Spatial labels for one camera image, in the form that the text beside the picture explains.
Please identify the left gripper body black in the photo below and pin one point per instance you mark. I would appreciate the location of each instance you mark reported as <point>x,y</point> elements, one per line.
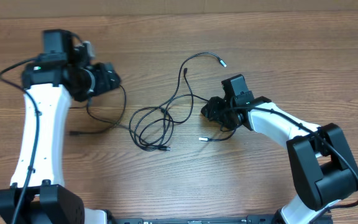
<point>107,78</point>

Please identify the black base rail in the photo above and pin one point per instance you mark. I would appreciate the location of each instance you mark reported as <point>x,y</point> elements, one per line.
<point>194,221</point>

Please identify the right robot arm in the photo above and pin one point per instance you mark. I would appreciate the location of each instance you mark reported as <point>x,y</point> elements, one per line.
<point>322,165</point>

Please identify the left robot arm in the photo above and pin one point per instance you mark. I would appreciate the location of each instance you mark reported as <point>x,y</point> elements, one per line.
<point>62,73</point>

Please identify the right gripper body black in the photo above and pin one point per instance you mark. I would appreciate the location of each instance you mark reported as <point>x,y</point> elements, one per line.
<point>214,109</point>

